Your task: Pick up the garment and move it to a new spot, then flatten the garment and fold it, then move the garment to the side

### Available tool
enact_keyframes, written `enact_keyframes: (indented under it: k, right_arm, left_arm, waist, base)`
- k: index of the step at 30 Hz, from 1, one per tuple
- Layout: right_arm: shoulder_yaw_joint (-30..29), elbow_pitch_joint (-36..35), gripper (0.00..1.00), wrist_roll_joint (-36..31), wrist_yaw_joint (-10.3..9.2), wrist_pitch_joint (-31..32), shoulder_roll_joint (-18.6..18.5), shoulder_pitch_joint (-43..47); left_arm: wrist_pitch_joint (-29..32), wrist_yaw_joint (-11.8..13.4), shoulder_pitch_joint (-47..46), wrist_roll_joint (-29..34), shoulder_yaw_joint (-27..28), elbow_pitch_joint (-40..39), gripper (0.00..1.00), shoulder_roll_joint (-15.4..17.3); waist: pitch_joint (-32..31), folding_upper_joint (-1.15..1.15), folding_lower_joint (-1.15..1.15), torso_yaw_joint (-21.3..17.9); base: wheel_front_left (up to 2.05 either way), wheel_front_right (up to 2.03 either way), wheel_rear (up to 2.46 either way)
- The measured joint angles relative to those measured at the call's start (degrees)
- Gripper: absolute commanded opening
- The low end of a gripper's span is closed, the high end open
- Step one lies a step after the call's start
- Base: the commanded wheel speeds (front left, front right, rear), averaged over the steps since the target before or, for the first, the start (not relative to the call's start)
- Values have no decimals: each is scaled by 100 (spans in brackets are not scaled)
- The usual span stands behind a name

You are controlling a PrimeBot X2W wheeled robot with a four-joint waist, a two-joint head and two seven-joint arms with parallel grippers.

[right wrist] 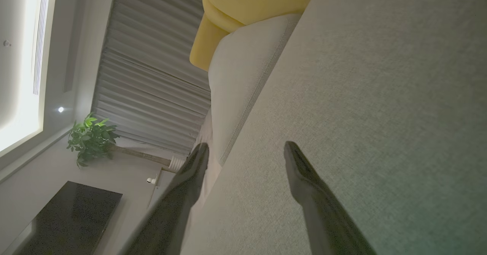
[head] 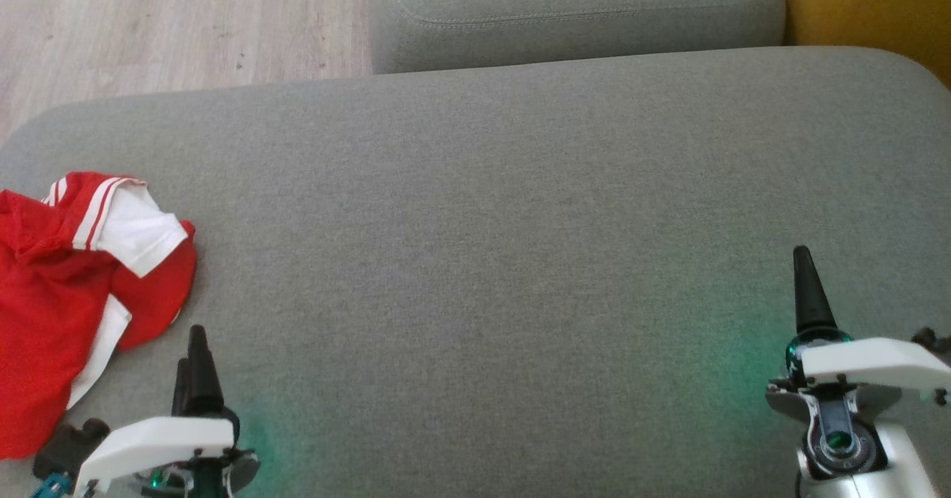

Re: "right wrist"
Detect light grey sofa cushion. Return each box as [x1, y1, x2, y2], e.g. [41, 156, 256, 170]
[208, 13, 303, 166]

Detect green potted plant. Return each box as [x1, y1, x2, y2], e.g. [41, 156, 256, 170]
[67, 112, 172, 168]

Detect grey fabric sofa seat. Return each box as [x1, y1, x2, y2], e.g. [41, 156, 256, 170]
[181, 0, 487, 255]

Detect white ceiling air vent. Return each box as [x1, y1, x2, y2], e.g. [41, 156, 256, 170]
[32, 0, 51, 96]

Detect white glass-door cabinet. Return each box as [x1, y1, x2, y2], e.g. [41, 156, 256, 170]
[146, 167, 179, 210]

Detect white ribbed plant pot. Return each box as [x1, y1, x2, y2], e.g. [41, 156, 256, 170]
[167, 154, 189, 172]

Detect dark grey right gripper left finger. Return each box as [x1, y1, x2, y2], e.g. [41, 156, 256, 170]
[124, 142, 210, 255]

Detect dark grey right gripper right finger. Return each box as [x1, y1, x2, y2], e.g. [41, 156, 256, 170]
[283, 141, 377, 255]

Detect grey pleated curtain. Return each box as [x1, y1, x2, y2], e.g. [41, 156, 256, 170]
[91, 0, 212, 156]

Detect black television screen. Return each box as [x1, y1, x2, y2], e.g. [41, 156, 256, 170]
[15, 181, 123, 255]

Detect yellow sofa cushion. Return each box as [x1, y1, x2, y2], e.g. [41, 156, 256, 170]
[189, 0, 322, 72]

